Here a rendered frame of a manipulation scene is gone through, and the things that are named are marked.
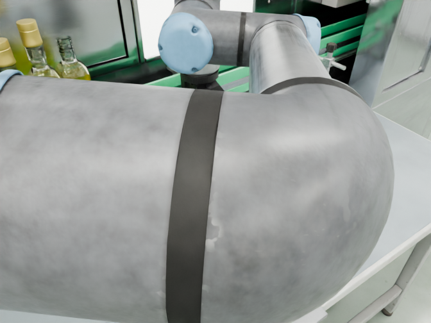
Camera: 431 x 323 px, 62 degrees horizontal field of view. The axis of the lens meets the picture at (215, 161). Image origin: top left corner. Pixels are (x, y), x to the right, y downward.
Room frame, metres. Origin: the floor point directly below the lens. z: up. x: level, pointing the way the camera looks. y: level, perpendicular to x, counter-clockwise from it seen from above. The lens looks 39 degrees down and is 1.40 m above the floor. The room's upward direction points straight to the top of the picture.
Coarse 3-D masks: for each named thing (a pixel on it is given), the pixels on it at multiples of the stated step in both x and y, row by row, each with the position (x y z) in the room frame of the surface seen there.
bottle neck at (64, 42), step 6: (60, 36) 0.72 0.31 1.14; (66, 36) 0.73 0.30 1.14; (60, 42) 0.70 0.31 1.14; (66, 42) 0.71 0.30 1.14; (60, 48) 0.70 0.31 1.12; (66, 48) 0.70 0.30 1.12; (72, 48) 0.72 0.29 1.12; (60, 54) 0.71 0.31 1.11; (66, 54) 0.70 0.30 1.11; (72, 54) 0.71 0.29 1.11; (66, 60) 0.70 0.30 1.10; (72, 60) 0.71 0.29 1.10
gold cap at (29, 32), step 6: (18, 24) 0.67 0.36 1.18; (24, 24) 0.67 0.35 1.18; (30, 24) 0.67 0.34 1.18; (36, 24) 0.68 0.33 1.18; (24, 30) 0.67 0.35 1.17; (30, 30) 0.67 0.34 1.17; (36, 30) 0.68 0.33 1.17; (24, 36) 0.67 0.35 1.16; (30, 36) 0.67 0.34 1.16; (36, 36) 0.67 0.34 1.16; (24, 42) 0.67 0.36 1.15; (30, 42) 0.67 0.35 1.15; (36, 42) 0.67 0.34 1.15; (42, 42) 0.69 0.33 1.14
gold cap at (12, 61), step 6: (0, 42) 0.64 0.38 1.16; (6, 42) 0.64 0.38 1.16; (0, 48) 0.63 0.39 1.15; (6, 48) 0.64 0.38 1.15; (0, 54) 0.63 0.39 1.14; (6, 54) 0.64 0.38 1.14; (12, 54) 0.65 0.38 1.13; (0, 60) 0.63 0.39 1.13; (6, 60) 0.63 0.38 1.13; (12, 60) 0.64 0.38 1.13; (0, 66) 0.63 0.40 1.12; (6, 66) 0.63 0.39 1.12
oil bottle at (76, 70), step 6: (78, 60) 0.72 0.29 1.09; (60, 66) 0.70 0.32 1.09; (66, 66) 0.70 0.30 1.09; (72, 66) 0.70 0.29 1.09; (78, 66) 0.70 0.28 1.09; (84, 66) 0.71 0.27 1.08; (60, 72) 0.69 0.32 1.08; (66, 72) 0.69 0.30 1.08; (72, 72) 0.69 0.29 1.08; (78, 72) 0.70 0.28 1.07; (84, 72) 0.70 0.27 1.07; (66, 78) 0.68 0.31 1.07; (72, 78) 0.69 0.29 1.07; (78, 78) 0.69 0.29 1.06; (84, 78) 0.70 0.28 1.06
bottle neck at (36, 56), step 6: (30, 48) 0.67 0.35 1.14; (36, 48) 0.67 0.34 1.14; (42, 48) 0.68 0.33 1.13; (30, 54) 0.67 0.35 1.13; (36, 54) 0.67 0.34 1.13; (42, 54) 0.68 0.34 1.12; (30, 60) 0.67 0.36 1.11; (36, 60) 0.67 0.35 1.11; (42, 60) 0.67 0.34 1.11; (36, 66) 0.67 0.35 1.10; (42, 66) 0.67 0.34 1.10
